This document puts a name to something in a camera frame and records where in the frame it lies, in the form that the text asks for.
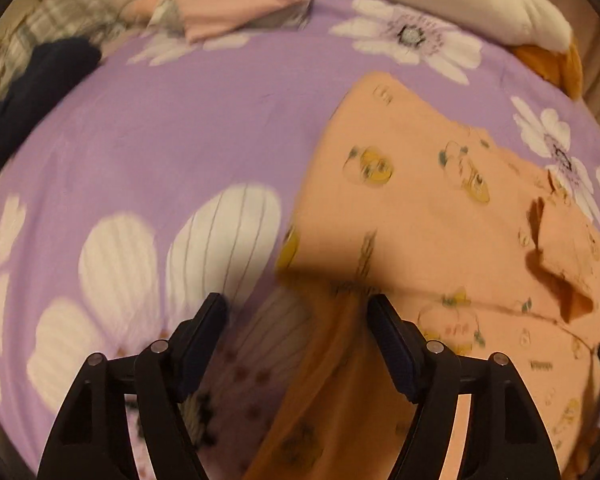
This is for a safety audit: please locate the purple floral bedsheet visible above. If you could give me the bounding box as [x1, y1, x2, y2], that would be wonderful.
[0, 0, 600, 480]

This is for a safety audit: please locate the navy dark cloth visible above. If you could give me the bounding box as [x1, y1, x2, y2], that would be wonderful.
[0, 37, 104, 172]

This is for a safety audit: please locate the grey folded cloth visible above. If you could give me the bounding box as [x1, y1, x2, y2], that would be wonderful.
[147, 0, 183, 31]

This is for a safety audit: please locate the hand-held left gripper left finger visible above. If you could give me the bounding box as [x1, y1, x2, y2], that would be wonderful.
[39, 292, 229, 480]

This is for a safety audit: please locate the orange printed small garment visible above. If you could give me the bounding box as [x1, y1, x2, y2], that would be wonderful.
[242, 72, 600, 480]

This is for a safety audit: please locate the plaid cloth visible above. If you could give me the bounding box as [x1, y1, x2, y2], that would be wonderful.
[0, 0, 172, 111]

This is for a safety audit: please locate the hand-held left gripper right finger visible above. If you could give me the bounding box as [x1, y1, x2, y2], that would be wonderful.
[366, 293, 564, 480]

